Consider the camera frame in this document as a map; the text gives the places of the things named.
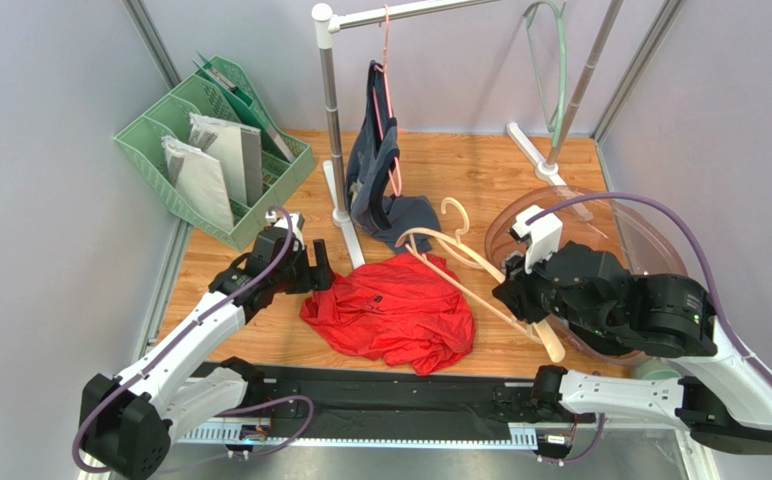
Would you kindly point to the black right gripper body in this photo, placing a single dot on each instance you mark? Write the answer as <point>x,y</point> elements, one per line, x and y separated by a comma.
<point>519,297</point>

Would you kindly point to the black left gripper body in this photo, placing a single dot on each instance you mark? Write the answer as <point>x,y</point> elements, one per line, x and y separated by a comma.
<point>295,277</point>

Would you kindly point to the red tank top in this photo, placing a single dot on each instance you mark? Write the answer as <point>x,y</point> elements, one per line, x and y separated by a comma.
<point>398,311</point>

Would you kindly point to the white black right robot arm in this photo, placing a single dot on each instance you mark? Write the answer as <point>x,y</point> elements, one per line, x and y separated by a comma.
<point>721,401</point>

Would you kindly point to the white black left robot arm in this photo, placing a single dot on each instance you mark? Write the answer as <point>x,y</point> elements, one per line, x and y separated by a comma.
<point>128,422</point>

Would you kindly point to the dark blue tank top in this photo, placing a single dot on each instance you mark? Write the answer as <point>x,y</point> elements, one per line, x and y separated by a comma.
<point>379,215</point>

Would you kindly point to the mint green hanger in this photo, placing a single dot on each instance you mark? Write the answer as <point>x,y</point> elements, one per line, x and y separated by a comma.
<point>544,27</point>

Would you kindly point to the transparent brown plastic basin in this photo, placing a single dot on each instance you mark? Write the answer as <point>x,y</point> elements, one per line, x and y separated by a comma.
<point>602,225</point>

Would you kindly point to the grey booklet front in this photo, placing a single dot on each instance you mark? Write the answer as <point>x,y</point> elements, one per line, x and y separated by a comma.
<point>199,180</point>

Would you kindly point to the grey booklet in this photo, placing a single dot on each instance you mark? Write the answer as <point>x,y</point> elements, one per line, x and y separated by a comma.
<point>199,180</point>
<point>238,149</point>

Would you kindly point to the grey booklet rear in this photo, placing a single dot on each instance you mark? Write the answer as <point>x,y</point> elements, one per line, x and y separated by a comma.
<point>238,149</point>

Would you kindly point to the mint green cup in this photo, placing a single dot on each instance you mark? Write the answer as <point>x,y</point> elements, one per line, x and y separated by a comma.
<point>654,370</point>

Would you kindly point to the green plastic file organizer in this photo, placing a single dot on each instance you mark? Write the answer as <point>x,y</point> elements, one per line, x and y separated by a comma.
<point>140,142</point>

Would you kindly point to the green clipboard in organizer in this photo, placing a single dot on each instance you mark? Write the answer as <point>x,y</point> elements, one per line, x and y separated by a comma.
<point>254,116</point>

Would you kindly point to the white metal clothes rack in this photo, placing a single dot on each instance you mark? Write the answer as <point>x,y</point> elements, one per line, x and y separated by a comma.
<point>327,24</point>

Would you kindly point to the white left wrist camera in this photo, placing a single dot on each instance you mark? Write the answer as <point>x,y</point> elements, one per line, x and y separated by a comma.
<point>294,220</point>

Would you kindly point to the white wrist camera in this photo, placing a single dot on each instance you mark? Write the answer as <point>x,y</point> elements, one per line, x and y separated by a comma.
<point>294,220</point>
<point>541,237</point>

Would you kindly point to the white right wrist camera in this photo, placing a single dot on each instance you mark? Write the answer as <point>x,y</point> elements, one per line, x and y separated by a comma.
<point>541,237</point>

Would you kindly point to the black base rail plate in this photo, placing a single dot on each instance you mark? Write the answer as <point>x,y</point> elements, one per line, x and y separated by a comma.
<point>339,404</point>

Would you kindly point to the pink wire hanger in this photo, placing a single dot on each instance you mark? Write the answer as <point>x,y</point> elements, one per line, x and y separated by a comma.
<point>395,175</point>

